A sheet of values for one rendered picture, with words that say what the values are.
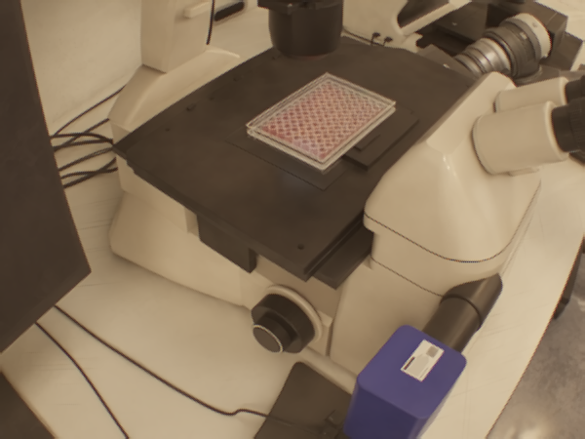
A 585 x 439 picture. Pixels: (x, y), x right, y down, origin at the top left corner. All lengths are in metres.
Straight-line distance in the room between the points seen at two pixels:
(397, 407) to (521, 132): 0.21
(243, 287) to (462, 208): 0.30
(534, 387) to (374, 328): 1.11
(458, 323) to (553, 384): 1.22
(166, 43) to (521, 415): 1.27
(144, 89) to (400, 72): 0.29
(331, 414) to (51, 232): 0.32
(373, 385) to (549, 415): 1.23
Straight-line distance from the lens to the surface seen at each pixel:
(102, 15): 1.04
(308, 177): 0.51
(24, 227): 0.43
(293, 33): 0.50
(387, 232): 0.45
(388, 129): 0.57
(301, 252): 0.45
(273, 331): 0.57
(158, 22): 0.63
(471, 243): 0.43
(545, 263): 0.80
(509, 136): 0.41
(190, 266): 0.66
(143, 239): 0.70
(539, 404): 1.59
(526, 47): 0.85
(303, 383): 0.60
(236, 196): 0.50
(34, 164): 0.42
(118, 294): 0.71
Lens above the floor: 1.29
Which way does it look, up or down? 45 degrees down
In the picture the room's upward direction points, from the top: 1 degrees clockwise
